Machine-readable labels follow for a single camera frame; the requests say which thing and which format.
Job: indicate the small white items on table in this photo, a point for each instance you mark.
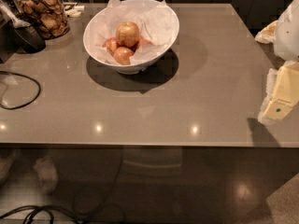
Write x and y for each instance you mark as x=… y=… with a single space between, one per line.
x=73 y=11

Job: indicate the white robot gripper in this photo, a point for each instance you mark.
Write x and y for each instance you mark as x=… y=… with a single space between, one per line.
x=288 y=34

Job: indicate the right red apple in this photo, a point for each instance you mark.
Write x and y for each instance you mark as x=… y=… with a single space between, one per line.
x=141 y=42

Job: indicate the red-yellow apple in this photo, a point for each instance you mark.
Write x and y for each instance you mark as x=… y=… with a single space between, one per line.
x=127 y=34

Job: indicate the left red apple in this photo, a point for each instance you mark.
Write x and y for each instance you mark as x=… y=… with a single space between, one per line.
x=111 y=45

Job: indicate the glass jar of chips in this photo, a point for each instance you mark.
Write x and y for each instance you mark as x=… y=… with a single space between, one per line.
x=48 y=16

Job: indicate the white ceramic bowl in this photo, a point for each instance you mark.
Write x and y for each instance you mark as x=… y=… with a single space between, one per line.
x=93 y=31

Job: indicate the black appliance with handle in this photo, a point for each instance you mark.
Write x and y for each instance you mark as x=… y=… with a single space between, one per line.
x=25 y=36

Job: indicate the white paper bowl liner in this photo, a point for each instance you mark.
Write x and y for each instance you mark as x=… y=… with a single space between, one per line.
x=155 y=22

